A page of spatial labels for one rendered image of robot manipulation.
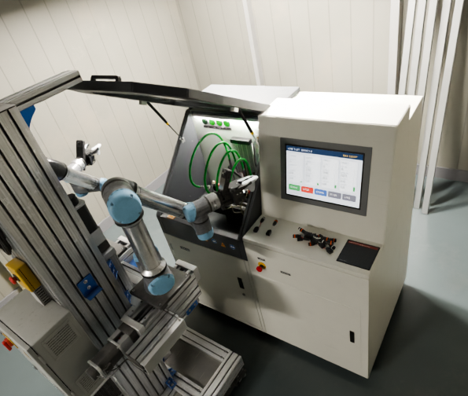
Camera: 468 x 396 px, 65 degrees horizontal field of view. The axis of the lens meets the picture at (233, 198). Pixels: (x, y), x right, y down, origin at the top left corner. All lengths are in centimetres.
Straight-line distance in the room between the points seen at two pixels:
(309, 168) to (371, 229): 43
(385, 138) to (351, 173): 23
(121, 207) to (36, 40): 261
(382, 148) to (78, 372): 167
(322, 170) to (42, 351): 147
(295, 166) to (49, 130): 252
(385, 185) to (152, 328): 126
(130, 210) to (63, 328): 62
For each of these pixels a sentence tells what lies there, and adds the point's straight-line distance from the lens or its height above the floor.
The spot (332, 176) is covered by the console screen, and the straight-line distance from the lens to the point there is 190.
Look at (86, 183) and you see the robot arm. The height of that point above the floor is 143.
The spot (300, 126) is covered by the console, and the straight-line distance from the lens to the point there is 190.
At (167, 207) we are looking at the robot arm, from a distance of 163.
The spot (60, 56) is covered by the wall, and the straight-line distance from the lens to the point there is 389.
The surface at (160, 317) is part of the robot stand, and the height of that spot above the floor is 96.
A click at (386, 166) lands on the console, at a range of 180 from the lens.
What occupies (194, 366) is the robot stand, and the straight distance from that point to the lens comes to 258.
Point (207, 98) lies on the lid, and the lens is 163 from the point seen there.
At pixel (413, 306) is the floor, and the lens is 299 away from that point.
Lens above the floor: 235
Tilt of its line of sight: 35 degrees down
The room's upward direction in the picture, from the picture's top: 14 degrees counter-clockwise
